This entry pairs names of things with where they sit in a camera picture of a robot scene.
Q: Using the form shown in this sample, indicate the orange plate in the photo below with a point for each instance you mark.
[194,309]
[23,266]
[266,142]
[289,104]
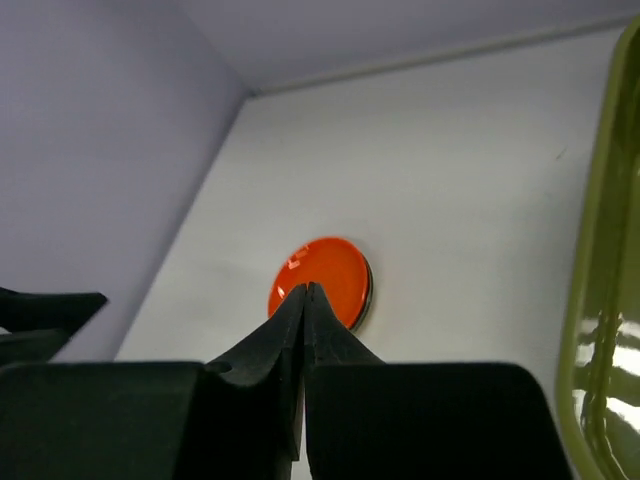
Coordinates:
[336,264]

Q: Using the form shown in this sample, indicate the green dish rack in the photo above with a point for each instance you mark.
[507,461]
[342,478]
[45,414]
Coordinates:
[597,377]

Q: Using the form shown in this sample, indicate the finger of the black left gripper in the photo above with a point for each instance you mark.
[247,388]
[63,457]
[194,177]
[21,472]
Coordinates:
[68,312]
[31,346]

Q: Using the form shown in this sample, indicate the black plate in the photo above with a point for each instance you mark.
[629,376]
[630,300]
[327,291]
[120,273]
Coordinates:
[368,299]

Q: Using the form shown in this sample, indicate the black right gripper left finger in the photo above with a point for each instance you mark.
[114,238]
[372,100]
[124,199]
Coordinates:
[235,417]

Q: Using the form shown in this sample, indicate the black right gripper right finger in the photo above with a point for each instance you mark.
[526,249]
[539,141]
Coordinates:
[368,419]

